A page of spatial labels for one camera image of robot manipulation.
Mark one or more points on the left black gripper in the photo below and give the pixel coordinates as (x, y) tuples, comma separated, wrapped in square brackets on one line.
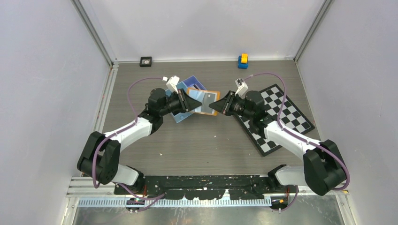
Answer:
[(187, 103)]

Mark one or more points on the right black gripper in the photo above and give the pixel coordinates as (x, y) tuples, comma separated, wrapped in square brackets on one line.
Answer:
[(224, 105)]

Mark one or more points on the dark grey credit card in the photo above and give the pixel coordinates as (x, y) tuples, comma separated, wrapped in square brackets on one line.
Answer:
[(208, 98)]

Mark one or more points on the orange leather card holder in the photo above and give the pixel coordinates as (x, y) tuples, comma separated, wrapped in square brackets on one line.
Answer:
[(198, 95)]

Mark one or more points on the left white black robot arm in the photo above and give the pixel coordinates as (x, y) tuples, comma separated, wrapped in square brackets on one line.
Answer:
[(101, 153)]

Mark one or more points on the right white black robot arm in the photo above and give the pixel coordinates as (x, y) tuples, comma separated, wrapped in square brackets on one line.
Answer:
[(322, 169)]

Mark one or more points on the blue purple three-drawer organizer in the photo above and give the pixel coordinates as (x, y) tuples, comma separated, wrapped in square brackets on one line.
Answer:
[(179, 117)]

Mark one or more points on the blue yellow toy block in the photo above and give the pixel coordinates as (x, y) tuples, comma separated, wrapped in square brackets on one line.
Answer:
[(243, 61)]

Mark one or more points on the small black square box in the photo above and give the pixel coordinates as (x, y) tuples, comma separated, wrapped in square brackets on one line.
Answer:
[(146, 61)]

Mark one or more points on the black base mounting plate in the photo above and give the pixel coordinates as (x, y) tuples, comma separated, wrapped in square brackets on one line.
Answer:
[(207, 187)]

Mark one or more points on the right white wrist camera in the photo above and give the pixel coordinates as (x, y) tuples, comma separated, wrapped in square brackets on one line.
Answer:
[(242, 87)]

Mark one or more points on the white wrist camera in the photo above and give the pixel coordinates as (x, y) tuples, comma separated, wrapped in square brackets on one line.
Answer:
[(242, 87), (171, 83)]

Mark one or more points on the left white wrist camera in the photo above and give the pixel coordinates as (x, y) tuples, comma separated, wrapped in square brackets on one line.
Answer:
[(171, 83)]

